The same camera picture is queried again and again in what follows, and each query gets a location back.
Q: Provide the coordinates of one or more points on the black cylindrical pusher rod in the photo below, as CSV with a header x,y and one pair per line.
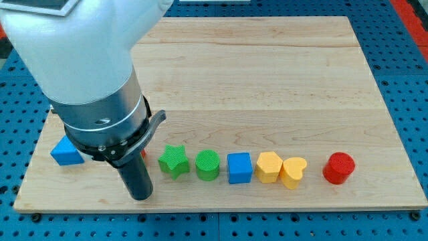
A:
x,y
136,178

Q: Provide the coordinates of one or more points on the yellow hexagon block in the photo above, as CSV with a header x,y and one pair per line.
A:
x,y
268,167

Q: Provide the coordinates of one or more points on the blue triangle block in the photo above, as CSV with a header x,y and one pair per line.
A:
x,y
64,153

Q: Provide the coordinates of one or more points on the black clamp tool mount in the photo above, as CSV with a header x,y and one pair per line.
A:
x,y
119,143

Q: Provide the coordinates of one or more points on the wooden board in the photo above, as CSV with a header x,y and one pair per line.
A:
x,y
298,86

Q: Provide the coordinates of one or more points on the green cylinder block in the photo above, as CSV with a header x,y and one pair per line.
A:
x,y
207,164

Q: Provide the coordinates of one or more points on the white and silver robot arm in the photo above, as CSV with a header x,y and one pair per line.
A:
x,y
79,54

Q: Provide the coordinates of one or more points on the yellow heart block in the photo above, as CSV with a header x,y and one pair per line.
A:
x,y
292,172

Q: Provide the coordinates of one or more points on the red cylinder block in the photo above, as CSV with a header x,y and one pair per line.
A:
x,y
338,168

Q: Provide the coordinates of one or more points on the green star block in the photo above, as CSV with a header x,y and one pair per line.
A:
x,y
174,161

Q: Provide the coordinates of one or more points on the blue cube block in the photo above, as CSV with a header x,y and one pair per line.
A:
x,y
239,167

